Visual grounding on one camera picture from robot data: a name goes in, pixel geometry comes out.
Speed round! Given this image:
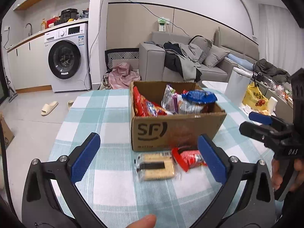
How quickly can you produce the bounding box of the grey sofa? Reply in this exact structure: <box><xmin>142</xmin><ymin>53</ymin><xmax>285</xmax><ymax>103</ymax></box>
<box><xmin>139</xmin><ymin>27</ymin><xmax>259</xmax><ymax>82</ymax></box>

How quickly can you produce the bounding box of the clear cracker packet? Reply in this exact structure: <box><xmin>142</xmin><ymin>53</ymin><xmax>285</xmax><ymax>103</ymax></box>
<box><xmin>133</xmin><ymin>151</ymin><xmax>177</xmax><ymax>181</ymax></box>

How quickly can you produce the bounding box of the dark jacket on side table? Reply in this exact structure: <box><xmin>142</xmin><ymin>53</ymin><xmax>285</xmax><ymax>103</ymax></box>
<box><xmin>253</xmin><ymin>59</ymin><xmax>291</xmax><ymax>85</ymax></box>

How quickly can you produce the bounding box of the clothes pile on sofa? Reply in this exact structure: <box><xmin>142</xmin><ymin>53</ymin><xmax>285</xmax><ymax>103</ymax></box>
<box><xmin>163</xmin><ymin>41</ymin><xmax>203</xmax><ymax>82</ymax></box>

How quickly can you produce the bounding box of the person's right hand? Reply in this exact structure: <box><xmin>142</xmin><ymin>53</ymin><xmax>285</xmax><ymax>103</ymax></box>
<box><xmin>271</xmin><ymin>157</ymin><xmax>304</xmax><ymax>192</ymax></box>

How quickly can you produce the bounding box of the small red snack packet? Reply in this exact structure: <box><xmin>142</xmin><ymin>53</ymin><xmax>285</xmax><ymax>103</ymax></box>
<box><xmin>171</xmin><ymin>147</ymin><xmax>207</xmax><ymax>172</ymax></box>

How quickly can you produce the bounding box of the person's left hand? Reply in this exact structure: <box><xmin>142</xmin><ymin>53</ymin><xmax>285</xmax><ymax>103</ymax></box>
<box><xmin>126</xmin><ymin>214</ymin><xmax>157</xmax><ymax>228</ymax></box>

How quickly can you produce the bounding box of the white cylindrical appliance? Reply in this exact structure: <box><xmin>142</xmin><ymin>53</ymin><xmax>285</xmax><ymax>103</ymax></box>
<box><xmin>224</xmin><ymin>67</ymin><xmax>251</xmax><ymax>107</ymax></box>

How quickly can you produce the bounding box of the beige slipper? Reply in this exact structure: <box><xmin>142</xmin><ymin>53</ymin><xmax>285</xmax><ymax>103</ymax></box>
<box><xmin>41</xmin><ymin>101</ymin><xmax>58</xmax><ymax>116</ymax></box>

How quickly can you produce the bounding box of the yellow plastic bag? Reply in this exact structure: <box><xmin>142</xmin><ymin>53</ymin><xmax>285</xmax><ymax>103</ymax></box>
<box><xmin>242</xmin><ymin>82</ymin><xmax>268</xmax><ymax>111</ymax></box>

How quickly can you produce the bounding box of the white kitchen cabinet counter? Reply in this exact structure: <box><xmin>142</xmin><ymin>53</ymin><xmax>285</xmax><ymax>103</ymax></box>
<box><xmin>8</xmin><ymin>20</ymin><xmax>88</xmax><ymax>91</ymax></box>

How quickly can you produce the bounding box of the teal plaid tablecloth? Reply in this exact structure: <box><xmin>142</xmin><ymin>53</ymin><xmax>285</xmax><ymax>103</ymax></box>
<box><xmin>47</xmin><ymin>88</ymin><xmax>283</xmax><ymax>228</ymax></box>

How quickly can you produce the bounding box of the red cone snack bag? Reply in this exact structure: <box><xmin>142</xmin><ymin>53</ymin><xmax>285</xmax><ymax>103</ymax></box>
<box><xmin>133</xmin><ymin>86</ymin><xmax>167</xmax><ymax>117</ymax></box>

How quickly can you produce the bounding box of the pink cloth on chair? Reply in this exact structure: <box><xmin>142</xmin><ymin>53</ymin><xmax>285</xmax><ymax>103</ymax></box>
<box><xmin>103</xmin><ymin>62</ymin><xmax>141</xmax><ymax>89</ymax></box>

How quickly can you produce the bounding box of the black patterned chair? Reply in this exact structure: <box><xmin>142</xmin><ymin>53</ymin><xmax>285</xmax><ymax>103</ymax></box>
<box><xmin>105</xmin><ymin>48</ymin><xmax>139</xmax><ymax>71</ymax></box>

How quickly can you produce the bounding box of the white washing machine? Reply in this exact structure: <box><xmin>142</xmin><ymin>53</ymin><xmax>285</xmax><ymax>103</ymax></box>
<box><xmin>44</xmin><ymin>22</ymin><xmax>92</xmax><ymax>93</ymax></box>

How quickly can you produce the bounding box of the grey sofa pillow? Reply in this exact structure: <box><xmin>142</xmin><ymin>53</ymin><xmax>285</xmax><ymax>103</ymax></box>
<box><xmin>203</xmin><ymin>45</ymin><xmax>230</xmax><ymax>68</ymax></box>

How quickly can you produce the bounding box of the small cardboard box on floor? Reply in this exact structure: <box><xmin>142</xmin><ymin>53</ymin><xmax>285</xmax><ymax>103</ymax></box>
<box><xmin>0</xmin><ymin>112</ymin><xmax>14</xmax><ymax>148</ymax></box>

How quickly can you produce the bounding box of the purple grey snack bag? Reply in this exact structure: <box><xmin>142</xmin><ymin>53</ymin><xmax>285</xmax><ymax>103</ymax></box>
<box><xmin>161</xmin><ymin>84</ymin><xmax>188</xmax><ymax>114</ymax></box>

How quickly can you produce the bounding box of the blue cookie packet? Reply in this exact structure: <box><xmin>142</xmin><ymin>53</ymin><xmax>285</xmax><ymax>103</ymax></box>
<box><xmin>182</xmin><ymin>89</ymin><xmax>217</xmax><ymax>105</ymax></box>

